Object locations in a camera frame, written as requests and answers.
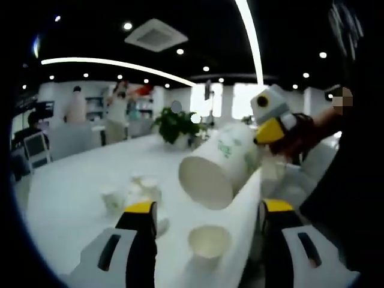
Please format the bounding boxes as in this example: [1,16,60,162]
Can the person's right hand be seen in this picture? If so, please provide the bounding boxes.
[269,113,316,166]

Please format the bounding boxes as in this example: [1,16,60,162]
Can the white paper cup green print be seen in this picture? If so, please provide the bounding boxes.
[188,224,232,268]
[178,122,262,211]

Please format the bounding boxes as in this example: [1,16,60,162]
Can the person's dark clothing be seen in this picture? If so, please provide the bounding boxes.
[299,115,384,271]

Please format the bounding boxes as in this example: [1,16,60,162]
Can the dark wall screen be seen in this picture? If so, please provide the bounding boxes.
[35,101,56,119]

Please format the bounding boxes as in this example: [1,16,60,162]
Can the small pale pot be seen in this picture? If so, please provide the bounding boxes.
[188,128,208,148]

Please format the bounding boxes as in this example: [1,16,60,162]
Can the curved ceiling light strip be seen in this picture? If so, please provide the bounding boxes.
[233,0,265,86]
[40,57,196,88]

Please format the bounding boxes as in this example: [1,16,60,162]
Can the white mesh office chair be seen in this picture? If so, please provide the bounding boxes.
[23,131,53,170]

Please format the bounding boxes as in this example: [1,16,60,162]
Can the grey desk partition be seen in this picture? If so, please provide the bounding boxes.
[49,122,103,157]

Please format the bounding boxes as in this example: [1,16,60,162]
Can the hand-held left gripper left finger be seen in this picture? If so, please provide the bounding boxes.
[58,200,158,288]

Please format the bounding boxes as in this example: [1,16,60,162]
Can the dark slim stand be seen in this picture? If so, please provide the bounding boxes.
[205,79,217,125]

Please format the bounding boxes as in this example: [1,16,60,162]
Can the white wall shelf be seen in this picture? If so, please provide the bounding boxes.
[85,95,154,121]

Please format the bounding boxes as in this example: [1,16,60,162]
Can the ceiling air conditioner vent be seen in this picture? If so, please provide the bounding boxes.
[124,18,190,52]

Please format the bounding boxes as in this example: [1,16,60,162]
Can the ceiling spot lights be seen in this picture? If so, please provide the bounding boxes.
[20,14,328,91]

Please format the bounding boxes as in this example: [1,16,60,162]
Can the green potted plant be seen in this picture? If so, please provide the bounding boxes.
[151,106,208,149]

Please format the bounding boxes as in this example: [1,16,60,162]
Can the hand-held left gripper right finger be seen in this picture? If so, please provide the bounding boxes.
[259,198,361,288]

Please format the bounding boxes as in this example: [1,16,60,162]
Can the group of white paper cups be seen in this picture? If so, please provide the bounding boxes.
[127,175,164,208]

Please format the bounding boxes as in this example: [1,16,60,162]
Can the white table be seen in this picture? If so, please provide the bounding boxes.
[25,131,265,288]

